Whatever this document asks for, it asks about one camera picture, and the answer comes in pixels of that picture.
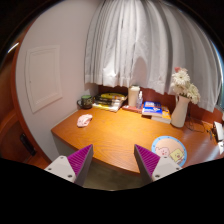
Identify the white ribbed vase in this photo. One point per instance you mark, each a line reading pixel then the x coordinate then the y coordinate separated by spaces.
pixel 179 113

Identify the glass window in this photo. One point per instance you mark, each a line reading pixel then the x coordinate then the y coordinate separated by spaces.
pixel 220 83

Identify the blue book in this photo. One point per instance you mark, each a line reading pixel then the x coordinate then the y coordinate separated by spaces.
pixel 152 108

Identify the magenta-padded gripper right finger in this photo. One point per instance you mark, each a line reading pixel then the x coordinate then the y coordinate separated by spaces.
pixel 163 168

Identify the pink computer mouse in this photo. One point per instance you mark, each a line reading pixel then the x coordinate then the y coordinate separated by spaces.
pixel 84 120

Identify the wooden door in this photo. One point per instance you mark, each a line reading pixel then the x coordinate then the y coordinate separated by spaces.
pixel 11 133

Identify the white flower bouquet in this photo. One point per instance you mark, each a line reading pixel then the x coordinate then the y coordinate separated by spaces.
pixel 182 81

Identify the white flat device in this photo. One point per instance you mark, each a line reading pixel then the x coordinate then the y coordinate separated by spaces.
pixel 219 130

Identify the round cartoon-print mouse pad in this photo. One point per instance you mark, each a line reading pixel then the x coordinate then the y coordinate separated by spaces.
pixel 171 146

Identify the white pleated curtain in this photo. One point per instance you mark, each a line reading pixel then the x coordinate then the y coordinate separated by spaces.
pixel 133 40

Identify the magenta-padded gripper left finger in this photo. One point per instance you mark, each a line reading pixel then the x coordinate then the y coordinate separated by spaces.
pixel 63 167

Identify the cream tumbler with lid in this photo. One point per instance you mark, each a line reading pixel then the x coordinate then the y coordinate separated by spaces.
pixel 133 96

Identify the flat red-brown book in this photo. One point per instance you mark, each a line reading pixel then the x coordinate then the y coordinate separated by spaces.
pixel 130 109

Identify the dark mug with green inside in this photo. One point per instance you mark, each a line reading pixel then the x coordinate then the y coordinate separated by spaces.
pixel 86 101

